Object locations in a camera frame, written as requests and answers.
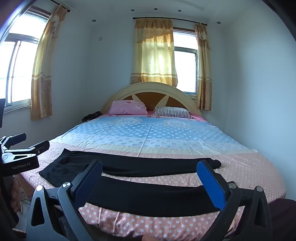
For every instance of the cream wooden headboard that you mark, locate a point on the cream wooden headboard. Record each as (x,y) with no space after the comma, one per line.
(148,93)

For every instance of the dark red dotted cloth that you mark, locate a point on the dark red dotted cloth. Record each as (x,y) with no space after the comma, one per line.
(283,220)

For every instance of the large sliding window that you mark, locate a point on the large sliding window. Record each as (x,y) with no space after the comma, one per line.
(18,62)

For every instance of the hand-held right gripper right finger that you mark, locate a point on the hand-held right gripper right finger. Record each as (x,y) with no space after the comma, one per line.
(211,185)

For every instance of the yellow curtain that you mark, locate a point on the yellow curtain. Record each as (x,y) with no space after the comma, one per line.
(42,67)
(152,51)
(204,69)

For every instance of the polka dot bed sheet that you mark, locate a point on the polka dot bed sheet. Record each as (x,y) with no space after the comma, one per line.
(161,139)

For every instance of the black curtain rod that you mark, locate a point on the black curtain rod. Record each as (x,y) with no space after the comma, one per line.
(60,4)
(182,20)

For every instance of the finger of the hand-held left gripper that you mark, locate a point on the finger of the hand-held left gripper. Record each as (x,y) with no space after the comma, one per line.
(40,146)
(17,139)

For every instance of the pink pillow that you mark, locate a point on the pink pillow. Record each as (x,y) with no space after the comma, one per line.
(128,107)

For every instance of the small window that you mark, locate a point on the small window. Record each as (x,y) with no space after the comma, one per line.
(186,64)

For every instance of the black pants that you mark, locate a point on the black pants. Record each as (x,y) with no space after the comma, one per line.
(138,165)

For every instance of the striped pillow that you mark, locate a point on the striped pillow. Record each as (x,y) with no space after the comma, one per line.
(173,112)

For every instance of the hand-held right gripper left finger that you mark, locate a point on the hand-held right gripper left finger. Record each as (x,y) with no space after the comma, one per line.
(88,183)

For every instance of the black cloth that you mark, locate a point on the black cloth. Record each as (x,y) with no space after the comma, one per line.
(91,116)

